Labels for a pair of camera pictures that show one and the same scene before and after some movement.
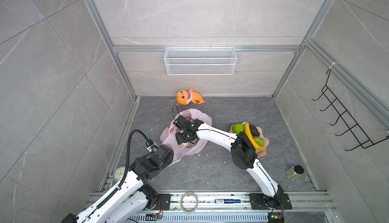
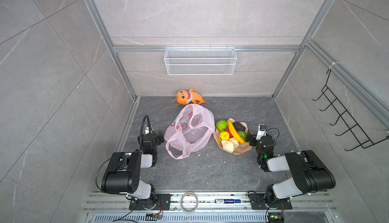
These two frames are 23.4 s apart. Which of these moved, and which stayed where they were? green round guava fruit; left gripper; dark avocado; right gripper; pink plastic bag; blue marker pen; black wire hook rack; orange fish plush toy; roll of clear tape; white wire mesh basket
Moved: right gripper; green round guava fruit; left gripper; dark avocado
Stayed: black wire hook rack; roll of clear tape; white wire mesh basket; pink plastic bag; orange fish plush toy; blue marker pen
